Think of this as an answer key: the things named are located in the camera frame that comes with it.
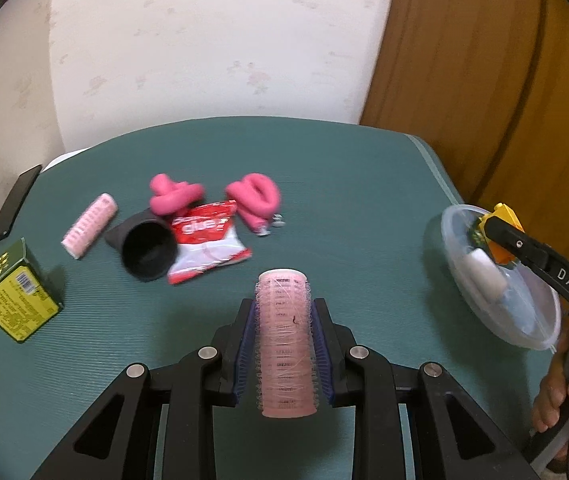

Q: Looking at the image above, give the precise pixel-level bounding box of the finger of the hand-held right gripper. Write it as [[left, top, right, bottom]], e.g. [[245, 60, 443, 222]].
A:
[[484, 215, 551, 273]]

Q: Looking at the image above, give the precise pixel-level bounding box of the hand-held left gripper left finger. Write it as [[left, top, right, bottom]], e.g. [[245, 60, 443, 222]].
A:
[[29, 297, 260, 480]]

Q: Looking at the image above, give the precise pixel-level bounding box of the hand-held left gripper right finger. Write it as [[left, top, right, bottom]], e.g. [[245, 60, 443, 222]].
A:
[[311, 297, 540, 480]]

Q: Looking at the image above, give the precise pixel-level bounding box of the yellow green sponge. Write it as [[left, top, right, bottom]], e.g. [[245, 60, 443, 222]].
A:
[[468, 203, 522, 266]]

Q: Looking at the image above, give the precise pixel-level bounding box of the large pink hair roller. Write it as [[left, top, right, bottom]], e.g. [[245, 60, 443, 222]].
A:
[[254, 268, 321, 420]]

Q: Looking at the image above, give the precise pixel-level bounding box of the clear plastic container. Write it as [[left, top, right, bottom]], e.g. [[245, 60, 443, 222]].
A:
[[439, 203, 562, 351]]

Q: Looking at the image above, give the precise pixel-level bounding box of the red white plastic packet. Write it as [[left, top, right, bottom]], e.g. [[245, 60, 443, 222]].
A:
[[167, 200, 252, 286]]

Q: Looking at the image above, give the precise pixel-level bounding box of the small pink hair roller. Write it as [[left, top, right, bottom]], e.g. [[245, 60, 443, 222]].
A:
[[61, 193, 118, 261]]

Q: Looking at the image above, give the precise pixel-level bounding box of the person's right hand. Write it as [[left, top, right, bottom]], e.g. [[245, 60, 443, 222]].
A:
[[531, 332, 569, 476]]

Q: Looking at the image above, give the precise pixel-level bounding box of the white block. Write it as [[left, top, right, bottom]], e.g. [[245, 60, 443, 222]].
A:
[[467, 249, 507, 303]]

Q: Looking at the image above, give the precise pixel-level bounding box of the black cup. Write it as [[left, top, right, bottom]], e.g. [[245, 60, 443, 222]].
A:
[[104, 211, 178, 283]]

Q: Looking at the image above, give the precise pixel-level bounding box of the pink foam curler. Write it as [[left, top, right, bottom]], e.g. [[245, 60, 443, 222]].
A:
[[149, 173, 206, 217], [225, 173, 285, 236]]

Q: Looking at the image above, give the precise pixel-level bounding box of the wooden door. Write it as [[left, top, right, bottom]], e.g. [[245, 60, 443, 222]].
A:
[[359, 0, 569, 311]]

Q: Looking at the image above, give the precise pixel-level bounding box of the green cardboard box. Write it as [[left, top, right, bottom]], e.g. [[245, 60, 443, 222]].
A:
[[0, 237, 64, 345]]

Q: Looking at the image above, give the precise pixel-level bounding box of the black smartphone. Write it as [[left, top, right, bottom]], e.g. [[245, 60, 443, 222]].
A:
[[0, 164, 44, 245]]

